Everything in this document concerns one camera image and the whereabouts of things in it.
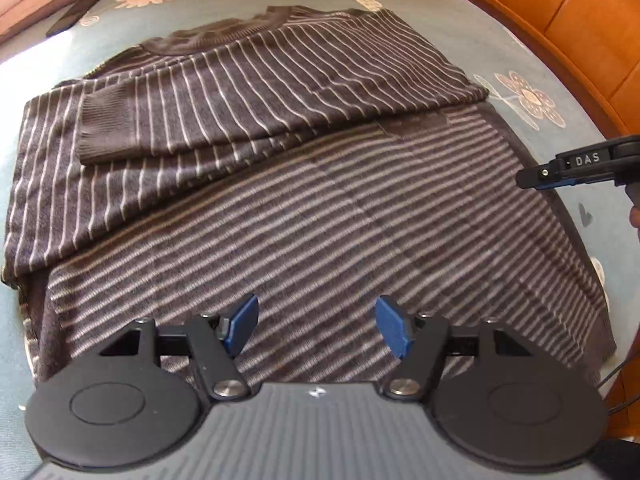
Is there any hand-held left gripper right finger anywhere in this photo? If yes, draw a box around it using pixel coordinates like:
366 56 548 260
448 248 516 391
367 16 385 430
376 295 536 402

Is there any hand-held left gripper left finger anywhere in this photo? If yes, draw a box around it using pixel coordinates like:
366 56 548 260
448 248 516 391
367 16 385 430
100 294 260 402

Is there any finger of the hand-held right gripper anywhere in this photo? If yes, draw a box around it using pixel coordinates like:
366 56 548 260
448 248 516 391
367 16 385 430
516 156 563 190

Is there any grey striped sweater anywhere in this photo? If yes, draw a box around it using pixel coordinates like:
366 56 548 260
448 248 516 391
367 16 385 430
2 5 617 396

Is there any teal floral bed sheet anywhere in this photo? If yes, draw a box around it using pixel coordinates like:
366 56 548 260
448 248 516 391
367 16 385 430
0 0 640 480

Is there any black phone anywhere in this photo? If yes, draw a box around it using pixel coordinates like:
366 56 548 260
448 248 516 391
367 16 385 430
46 0 105 38

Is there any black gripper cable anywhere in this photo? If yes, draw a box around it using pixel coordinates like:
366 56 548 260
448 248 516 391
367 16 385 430
597 330 640 413

